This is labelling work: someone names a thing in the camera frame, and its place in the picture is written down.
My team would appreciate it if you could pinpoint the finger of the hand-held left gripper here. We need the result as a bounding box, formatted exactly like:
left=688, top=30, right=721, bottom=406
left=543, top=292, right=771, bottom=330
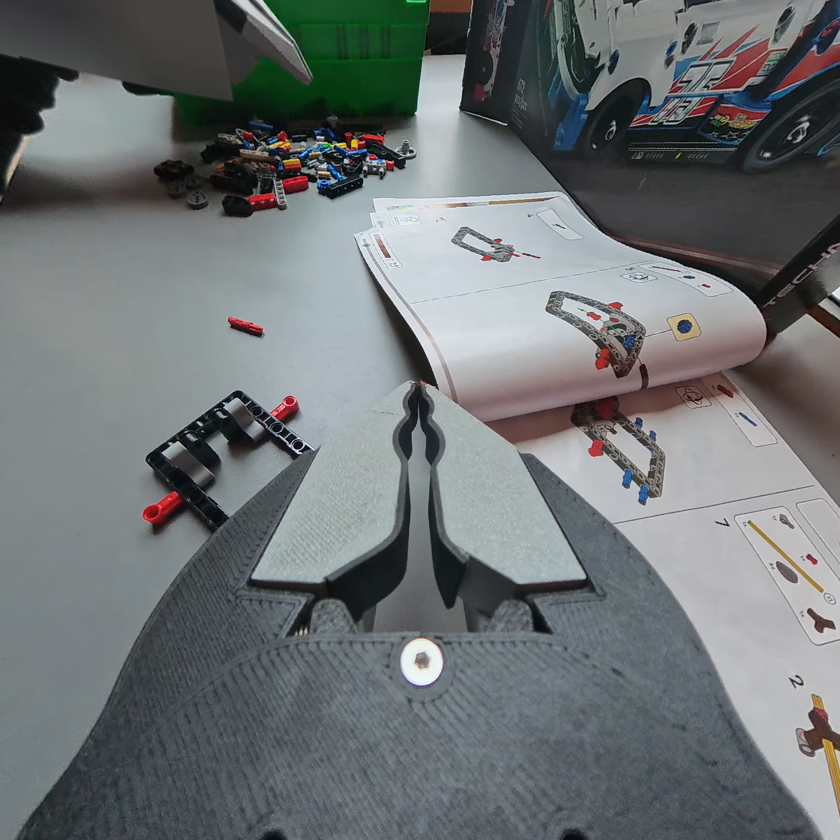
left=226, top=0, right=314, bottom=85
left=220, top=16, right=267, bottom=100

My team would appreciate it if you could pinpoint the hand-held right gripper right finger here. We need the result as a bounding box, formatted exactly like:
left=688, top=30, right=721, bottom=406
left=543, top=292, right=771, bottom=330
left=416, top=384, right=588, bottom=632

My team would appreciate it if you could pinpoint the lego instruction booklet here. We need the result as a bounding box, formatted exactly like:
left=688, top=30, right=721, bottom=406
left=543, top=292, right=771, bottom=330
left=354, top=192, right=840, bottom=840

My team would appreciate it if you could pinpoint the race car lego box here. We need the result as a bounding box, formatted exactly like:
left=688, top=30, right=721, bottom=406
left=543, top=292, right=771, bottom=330
left=459, top=0, right=840, bottom=342

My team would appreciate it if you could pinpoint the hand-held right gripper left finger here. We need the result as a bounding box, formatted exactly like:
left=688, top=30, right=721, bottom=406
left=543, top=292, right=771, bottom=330
left=249, top=381, right=421, bottom=634

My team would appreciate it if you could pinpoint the black lego frame assembly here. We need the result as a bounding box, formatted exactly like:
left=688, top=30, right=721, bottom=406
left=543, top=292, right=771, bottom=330
left=142, top=390, right=316, bottom=532

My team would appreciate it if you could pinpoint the green plastic bin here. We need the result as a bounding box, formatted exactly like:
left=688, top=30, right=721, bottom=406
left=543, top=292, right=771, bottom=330
left=172, top=0, right=431, bottom=126

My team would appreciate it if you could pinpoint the pile of lego pieces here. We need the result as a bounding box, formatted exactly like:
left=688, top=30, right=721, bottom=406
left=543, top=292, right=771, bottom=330
left=154, top=115, right=417, bottom=217

